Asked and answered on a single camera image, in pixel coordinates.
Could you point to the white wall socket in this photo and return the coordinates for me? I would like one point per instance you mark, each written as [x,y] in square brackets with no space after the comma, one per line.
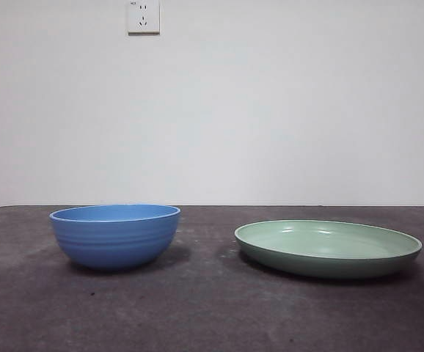
[143,18]

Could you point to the blue ribbed bowl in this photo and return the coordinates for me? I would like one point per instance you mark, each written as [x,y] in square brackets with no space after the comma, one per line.
[113,242]

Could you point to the green round plate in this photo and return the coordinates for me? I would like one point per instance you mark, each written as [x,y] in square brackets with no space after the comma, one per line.
[329,264]

